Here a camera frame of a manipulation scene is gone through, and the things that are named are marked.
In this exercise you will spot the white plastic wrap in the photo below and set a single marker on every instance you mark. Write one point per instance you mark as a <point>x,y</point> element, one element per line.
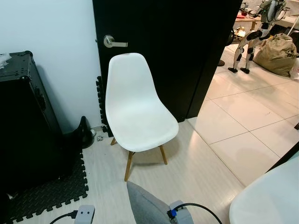
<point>4,59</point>

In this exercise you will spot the grey pillow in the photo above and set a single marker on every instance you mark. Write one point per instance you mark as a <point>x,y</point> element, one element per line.
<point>147,207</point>

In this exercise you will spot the white black humanoid robot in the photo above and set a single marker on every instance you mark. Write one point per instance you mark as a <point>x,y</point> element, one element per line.
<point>254,35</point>

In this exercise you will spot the brown paper bag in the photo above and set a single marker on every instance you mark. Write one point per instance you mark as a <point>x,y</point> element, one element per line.
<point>278,56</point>

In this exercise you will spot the black equipment case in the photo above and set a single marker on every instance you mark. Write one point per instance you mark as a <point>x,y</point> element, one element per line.
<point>23,116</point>

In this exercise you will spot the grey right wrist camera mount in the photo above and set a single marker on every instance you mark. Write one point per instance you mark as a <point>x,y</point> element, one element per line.
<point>183,215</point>

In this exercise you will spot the small grey floor object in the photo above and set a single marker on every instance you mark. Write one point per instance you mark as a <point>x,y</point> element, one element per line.
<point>100,137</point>

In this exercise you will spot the black glossy plastic object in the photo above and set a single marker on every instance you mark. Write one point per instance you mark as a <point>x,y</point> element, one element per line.
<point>85,135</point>

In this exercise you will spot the black door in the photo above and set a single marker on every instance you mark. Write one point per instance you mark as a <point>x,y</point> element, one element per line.
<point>187,46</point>

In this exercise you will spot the dark bed frame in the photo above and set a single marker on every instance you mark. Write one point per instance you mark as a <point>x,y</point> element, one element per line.
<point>287,154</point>

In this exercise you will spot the black foam mat tile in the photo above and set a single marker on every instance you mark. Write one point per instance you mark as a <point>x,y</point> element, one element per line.
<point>102,107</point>

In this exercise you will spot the black foam floor mat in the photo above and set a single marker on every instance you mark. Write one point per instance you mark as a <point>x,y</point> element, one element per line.
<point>51,196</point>

